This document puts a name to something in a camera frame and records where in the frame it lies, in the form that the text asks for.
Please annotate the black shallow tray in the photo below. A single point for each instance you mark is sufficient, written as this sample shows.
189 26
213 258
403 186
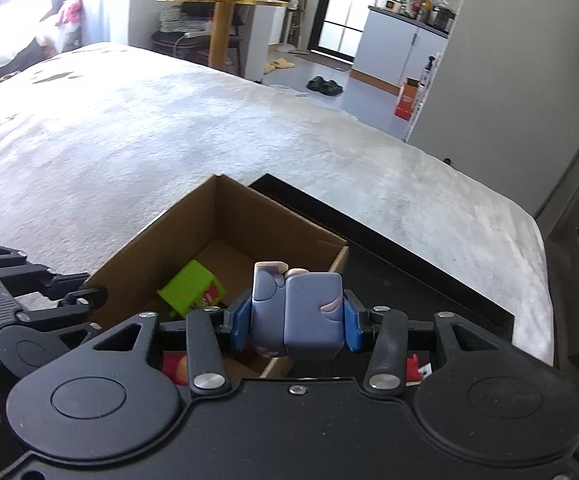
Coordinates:
381 272

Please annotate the gold round side table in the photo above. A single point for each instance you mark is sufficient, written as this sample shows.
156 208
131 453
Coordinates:
221 25

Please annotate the blue grey block figure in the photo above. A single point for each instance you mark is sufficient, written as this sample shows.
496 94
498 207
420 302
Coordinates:
295 313

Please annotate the lime green toy cube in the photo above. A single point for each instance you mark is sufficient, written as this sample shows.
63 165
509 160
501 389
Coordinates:
194 287

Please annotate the white kitchen cabinet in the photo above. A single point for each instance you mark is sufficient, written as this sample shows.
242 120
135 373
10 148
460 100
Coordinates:
393 49

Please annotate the yellow slippers pair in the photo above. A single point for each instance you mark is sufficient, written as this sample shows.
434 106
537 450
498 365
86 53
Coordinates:
278 64

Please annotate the black framed glass door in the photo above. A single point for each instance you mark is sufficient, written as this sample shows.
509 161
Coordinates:
338 27

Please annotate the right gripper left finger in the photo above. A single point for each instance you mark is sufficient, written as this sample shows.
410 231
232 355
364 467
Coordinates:
207 371

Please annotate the orange red carton box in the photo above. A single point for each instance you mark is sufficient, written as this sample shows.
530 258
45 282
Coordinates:
410 96

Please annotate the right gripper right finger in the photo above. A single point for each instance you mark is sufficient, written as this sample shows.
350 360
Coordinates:
383 332

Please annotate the brown cardboard box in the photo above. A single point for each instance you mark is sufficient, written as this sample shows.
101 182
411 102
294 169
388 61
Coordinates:
228 228

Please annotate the black slippers pair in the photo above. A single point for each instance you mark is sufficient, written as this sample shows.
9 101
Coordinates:
325 87

